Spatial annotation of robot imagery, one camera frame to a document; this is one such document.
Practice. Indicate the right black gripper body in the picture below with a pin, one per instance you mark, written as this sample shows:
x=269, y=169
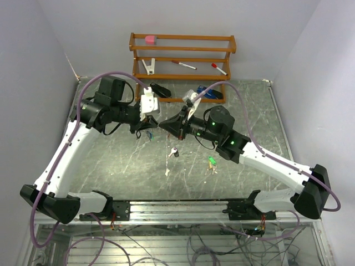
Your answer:
x=188, y=126

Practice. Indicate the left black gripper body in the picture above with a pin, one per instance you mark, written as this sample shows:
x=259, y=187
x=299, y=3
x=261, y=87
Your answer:
x=134, y=118

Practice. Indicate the grey keyring disc with rings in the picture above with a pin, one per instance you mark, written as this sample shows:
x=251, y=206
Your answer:
x=154, y=131

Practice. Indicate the black white key tag key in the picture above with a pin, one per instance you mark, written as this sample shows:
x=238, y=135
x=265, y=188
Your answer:
x=174, y=152

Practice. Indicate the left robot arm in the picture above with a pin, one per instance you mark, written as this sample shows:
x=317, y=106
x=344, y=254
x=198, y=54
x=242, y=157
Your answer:
x=50, y=194

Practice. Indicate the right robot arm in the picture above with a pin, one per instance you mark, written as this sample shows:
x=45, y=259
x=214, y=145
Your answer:
x=307, y=187

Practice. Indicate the black stapler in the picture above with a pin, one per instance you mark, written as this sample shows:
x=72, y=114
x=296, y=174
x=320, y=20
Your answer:
x=160, y=91

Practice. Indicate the blue stapler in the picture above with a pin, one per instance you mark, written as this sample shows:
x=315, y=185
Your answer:
x=210, y=94

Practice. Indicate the white clip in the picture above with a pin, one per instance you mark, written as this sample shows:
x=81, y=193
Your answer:
x=150, y=69

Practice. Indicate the green tag key bunch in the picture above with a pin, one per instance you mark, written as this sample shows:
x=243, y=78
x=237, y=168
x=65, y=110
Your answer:
x=212, y=166

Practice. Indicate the wooden shelf rack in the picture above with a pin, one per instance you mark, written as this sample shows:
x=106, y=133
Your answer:
x=197, y=50

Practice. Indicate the red white marker left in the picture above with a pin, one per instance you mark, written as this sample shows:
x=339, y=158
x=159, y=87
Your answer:
x=184, y=65

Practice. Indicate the red white marker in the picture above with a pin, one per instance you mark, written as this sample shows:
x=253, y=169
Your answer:
x=184, y=65
x=219, y=69

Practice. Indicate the red white marker right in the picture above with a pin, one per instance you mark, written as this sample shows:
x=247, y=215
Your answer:
x=219, y=69

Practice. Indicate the pink eraser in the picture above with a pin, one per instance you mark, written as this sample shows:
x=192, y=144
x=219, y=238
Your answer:
x=150, y=40

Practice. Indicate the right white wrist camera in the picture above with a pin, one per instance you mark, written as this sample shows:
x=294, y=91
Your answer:
x=191, y=100

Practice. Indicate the aluminium rail frame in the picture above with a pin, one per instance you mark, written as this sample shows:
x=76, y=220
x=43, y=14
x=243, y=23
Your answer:
x=177, y=212

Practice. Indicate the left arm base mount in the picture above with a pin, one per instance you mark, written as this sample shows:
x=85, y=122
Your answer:
x=120, y=211

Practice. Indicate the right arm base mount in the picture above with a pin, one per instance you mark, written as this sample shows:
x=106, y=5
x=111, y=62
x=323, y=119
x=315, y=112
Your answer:
x=240, y=210

